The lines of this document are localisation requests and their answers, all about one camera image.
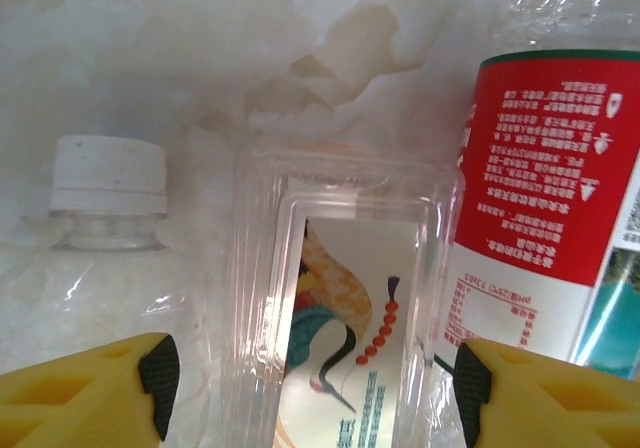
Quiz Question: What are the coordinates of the plain clear bottle white cap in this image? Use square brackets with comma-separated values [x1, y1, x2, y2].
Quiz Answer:
[0, 135, 236, 448]

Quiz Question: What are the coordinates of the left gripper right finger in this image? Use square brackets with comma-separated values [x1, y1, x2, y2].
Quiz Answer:
[452, 337, 640, 448]

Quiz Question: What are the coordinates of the square clear bottle crane label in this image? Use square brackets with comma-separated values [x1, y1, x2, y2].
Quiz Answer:
[219, 140, 466, 448]

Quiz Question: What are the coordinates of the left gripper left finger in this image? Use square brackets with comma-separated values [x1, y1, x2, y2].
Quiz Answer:
[0, 331, 180, 448]

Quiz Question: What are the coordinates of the red white label bottle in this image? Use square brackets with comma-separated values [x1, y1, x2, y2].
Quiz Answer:
[432, 0, 640, 394]

